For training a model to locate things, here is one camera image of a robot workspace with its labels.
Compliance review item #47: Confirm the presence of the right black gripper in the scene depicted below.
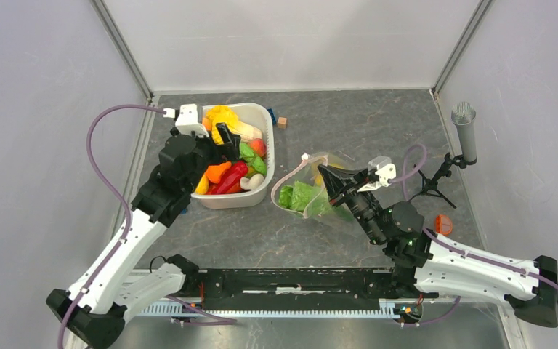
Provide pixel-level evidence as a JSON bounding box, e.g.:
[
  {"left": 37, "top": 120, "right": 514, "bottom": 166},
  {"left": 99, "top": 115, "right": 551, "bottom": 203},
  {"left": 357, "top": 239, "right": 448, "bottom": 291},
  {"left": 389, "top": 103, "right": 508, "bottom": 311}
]
[{"left": 317, "top": 164, "right": 386, "bottom": 246}]

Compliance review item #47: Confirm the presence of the yellow banana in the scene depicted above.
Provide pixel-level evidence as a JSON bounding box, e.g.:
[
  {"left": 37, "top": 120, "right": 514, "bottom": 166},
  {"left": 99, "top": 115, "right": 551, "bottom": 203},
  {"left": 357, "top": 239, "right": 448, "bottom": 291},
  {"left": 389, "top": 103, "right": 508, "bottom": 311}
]
[{"left": 313, "top": 164, "right": 344, "bottom": 187}]

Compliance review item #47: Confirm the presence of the yellow crinkled lettuce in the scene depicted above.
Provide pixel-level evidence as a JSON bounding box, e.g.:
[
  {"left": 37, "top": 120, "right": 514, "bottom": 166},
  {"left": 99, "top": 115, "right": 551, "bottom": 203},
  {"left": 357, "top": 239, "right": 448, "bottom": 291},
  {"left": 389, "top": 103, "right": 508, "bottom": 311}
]
[{"left": 206, "top": 105, "right": 262, "bottom": 145}]

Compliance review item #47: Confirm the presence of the clear zip top bag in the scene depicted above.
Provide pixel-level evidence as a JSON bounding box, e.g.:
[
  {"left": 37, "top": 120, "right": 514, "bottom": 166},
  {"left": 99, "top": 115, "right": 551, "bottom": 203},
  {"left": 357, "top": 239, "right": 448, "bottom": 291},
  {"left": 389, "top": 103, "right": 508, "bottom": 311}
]
[{"left": 271, "top": 151, "right": 357, "bottom": 233}]

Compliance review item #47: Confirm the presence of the green napa cabbage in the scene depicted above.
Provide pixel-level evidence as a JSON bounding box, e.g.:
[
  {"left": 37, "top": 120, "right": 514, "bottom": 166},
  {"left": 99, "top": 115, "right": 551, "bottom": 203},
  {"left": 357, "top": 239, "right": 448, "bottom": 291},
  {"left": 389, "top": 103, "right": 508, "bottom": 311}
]
[{"left": 278, "top": 181, "right": 354, "bottom": 225}]

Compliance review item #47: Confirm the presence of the yellow lemon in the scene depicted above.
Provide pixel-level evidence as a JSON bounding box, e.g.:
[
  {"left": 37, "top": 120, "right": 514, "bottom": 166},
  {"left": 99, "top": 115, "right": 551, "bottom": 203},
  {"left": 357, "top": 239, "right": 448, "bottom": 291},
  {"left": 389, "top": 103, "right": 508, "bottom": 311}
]
[{"left": 194, "top": 174, "right": 211, "bottom": 196}]

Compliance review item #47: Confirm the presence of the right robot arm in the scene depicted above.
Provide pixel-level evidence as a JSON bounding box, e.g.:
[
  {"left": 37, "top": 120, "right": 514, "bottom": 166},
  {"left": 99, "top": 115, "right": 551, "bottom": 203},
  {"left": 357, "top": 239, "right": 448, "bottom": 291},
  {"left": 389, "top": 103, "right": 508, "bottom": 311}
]
[{"left": 318, "top": 165, "right": 558, "bottom": 328}]

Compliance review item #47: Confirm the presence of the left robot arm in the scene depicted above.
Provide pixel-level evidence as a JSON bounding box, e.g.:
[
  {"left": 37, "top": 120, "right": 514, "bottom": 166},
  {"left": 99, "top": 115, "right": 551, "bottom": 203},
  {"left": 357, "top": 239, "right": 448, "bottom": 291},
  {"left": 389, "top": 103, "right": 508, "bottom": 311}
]
[{"left": 46, "top": 123, "right": 241, "bottom": 348}]

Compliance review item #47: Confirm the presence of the light green bitter gourd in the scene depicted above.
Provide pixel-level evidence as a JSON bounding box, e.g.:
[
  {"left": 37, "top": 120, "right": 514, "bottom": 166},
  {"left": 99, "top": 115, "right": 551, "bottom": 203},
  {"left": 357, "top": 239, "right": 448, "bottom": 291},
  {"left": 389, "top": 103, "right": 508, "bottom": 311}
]
[{"left": 239, "top": 143, "right": 267, "bottom": 177}]

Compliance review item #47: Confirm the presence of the orange bell pepper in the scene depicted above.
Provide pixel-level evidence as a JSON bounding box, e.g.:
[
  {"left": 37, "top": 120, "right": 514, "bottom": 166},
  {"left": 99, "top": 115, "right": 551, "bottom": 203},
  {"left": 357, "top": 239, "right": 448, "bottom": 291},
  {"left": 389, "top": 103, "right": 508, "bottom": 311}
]
[{"left": 205, "top": 161, "right": 232, "bottom": 184}]

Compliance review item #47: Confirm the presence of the white plastic basket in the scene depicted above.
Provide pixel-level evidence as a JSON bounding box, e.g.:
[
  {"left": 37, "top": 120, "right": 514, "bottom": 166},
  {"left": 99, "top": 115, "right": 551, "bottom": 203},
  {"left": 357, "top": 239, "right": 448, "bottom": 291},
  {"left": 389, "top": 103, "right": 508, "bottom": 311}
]
[{"left": 192, "top": 103, "right": 276, "bottom": 209}]

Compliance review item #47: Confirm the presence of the red pepper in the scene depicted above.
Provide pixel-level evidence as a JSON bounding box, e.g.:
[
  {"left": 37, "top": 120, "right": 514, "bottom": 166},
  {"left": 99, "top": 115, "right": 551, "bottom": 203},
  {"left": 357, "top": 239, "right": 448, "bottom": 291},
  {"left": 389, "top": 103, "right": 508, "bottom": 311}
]
[{"left": 207, "top": 161, "right": 248, "bottom": 195}]

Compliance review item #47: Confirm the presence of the blue toy block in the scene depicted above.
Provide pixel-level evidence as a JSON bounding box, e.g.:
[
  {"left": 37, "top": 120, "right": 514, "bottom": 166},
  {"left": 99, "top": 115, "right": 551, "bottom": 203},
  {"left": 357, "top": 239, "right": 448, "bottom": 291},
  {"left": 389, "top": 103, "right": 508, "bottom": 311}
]
[{"left": 267, "top": 108, "right": 277, "bottom": 124}]

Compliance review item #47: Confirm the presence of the small wooden cube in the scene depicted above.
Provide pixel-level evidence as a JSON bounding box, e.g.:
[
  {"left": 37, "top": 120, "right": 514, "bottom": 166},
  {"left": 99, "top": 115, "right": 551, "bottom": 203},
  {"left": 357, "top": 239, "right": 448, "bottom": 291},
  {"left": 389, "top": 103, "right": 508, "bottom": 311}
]
[{"left": 277, "top": 117, "right": 288, "bottom": 129}]

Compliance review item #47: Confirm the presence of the black microphone tripod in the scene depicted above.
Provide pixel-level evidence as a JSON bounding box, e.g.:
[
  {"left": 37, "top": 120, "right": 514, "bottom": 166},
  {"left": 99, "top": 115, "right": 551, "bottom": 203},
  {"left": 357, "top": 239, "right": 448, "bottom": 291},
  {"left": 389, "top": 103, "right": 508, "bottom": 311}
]
[{"left": 408, "top": 153, "right": 470, "bottom": 209}]

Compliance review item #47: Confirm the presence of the orange round object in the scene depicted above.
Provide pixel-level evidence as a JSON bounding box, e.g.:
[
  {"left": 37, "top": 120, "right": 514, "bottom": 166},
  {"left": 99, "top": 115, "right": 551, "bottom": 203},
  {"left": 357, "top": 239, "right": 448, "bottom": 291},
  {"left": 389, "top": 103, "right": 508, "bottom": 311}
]
[{"left": 434, "top": 214, "right": 453, "bottom": 236}]

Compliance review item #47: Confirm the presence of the grey microphone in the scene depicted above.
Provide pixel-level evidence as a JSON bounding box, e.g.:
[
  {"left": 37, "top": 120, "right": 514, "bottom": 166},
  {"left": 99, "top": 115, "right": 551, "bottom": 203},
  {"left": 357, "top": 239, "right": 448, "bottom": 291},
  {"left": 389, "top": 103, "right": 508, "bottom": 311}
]
[{"left": 450, "top": 102, "right": 477, "bottom": 165}]

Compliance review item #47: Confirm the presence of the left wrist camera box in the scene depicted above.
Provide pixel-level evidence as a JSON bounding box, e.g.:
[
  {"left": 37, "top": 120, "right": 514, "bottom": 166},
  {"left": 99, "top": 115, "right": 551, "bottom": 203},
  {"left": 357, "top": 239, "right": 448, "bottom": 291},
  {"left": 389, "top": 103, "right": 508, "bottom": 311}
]
[{"left": 175, "top": 103, "right": 203, "bottom": 137}]

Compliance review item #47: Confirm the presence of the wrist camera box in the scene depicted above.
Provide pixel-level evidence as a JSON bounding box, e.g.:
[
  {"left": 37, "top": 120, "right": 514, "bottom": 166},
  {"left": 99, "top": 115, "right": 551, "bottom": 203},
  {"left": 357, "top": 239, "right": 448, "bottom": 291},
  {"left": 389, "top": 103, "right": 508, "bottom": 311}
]
[
  {"left": 357, "top": 156, "right": 397, "bottom": 192},
  {"left": 175, "top": 103, "right": 203, "bottom": 137}
]

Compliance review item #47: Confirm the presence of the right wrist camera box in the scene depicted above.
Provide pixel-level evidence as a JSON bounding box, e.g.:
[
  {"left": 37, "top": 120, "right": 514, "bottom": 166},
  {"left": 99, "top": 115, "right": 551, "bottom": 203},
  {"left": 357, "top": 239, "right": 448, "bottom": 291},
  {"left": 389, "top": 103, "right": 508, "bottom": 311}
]
[{"left": 357, "top": 156, "right": 397, "bottom": 192}]

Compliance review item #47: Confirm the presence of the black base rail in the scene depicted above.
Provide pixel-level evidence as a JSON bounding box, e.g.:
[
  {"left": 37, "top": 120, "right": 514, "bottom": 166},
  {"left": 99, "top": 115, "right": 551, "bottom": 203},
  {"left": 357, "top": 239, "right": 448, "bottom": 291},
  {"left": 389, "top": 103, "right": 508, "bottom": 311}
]
[{"left": 173, "top": 268, "right": 439, "bottom": 311}]

